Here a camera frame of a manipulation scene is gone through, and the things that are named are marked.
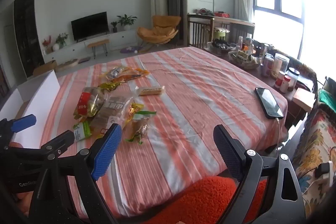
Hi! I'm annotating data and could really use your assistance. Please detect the white board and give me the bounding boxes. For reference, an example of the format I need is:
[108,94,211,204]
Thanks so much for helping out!
[0,70,60,147]

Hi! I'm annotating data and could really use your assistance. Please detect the black smartphone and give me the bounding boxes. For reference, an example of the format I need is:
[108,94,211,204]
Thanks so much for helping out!
[255,88,284,119]

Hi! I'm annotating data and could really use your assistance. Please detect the long yellow snack packet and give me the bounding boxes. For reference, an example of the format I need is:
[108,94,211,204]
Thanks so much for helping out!
[98,81,126,92]

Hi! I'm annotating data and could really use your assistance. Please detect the small yellow snack packet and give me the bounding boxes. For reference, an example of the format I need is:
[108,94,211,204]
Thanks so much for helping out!
[125,103,145,123]

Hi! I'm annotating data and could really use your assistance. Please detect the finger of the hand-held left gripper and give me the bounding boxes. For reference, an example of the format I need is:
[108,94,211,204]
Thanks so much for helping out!
[0,114,37,140]
[39,130,75,160]

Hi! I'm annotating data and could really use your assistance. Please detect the orange fleece clothing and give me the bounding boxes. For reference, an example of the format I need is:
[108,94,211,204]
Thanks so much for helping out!
[157,176,268,224]

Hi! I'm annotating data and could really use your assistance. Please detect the orange clear snack packet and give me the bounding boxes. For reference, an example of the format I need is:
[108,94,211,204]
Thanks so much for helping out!
[113,68,151,83]

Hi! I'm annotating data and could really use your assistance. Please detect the woven basket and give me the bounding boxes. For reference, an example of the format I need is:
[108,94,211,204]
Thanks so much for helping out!
[228,51,261,69]

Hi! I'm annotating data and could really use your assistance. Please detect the green and white snack packet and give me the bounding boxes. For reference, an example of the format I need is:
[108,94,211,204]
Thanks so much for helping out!
[73,121,92,142]

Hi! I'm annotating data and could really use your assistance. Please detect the wooden stool with metal legs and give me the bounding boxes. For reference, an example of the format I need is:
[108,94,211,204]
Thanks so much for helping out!
[87,39,110,59]

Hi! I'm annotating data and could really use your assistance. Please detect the clear glass jar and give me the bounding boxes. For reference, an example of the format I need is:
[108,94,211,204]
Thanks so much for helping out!
[272,53,290,77]

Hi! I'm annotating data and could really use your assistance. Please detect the floral blanket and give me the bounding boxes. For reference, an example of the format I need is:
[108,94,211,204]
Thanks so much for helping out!
[291,98,336,214]

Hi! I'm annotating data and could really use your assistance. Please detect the brown book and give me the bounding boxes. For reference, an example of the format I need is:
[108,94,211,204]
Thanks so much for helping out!
[292,88,315,110]

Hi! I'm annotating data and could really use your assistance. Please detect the window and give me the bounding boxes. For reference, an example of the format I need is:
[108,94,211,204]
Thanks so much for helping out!
[252,0,330,62]

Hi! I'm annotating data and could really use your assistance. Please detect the round beige floor mat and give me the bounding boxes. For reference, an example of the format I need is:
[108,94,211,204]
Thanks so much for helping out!
[55,58,79,72]

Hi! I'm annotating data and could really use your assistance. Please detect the white charging cable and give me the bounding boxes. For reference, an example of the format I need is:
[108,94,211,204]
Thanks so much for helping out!
[274,118,283,152]

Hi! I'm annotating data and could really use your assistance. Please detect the green pot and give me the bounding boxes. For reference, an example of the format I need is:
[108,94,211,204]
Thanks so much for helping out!
[213,27,230,41]

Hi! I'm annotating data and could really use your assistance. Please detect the yellow-edged clear snack packet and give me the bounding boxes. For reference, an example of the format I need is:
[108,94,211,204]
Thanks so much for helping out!
[105,66,130,80]

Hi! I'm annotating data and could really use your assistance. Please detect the dark wall cabinet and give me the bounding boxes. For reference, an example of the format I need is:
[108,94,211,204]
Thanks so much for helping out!
[14,0,44,76]

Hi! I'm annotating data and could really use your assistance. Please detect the brown and orange snack pouch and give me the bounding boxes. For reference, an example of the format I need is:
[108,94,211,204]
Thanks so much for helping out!
[89,95,133,138]

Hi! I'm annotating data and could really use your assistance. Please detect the orange striped tablecloth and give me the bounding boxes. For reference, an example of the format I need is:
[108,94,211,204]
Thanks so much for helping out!
[47,46,288,219]

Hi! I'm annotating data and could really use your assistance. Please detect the wooden side table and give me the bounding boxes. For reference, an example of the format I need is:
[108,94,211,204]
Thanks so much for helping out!
[187,13,255,48]

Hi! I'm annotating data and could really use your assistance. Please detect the green-edged clear snack packet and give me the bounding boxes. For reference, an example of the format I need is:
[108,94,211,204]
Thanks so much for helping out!
[124,110,157,145]

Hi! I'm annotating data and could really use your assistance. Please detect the brown cardboard box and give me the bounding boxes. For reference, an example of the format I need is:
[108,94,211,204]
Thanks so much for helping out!
[33,60,58,76]

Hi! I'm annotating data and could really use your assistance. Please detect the yellow packet with red label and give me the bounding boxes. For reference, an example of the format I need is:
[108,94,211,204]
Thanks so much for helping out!
[73,86,108,121]

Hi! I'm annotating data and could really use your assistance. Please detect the clear-wrapped yellow cake bar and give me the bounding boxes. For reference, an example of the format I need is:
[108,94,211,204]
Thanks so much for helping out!
[135,85,166,96]

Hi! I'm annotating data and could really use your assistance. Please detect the white television cabinet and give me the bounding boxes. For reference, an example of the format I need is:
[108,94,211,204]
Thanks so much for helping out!
[45,30,137,62]

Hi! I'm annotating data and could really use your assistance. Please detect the pink can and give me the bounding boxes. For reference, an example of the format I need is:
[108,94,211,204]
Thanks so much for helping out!
[262,56,275,76]

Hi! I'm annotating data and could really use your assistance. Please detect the green plant in white vase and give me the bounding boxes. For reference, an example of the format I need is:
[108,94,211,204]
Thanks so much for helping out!
[54,33,69,51]

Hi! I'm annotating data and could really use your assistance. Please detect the glass jar with dark lid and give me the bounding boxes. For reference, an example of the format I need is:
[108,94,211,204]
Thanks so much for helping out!
[287,67,300,90]

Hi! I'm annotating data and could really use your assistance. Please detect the large green potted plant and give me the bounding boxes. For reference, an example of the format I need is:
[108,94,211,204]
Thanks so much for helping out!
[117,14,137,31]

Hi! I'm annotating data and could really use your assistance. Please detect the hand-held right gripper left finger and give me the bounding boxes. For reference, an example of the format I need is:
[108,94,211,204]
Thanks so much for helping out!
[29,123,122,224]

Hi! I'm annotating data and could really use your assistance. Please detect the red flower plant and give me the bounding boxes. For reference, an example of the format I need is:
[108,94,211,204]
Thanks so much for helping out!
[42,35,53,54]

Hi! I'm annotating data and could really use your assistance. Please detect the orange lounge chair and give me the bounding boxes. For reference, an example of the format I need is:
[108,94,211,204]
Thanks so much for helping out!
[137,15,181,52]

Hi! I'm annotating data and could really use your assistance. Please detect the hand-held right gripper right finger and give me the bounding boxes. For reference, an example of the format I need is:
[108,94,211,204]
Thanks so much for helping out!
[213,124,305,224]

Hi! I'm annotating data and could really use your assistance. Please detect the black television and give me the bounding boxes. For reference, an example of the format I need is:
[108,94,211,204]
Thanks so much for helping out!
[71,12,109,41]

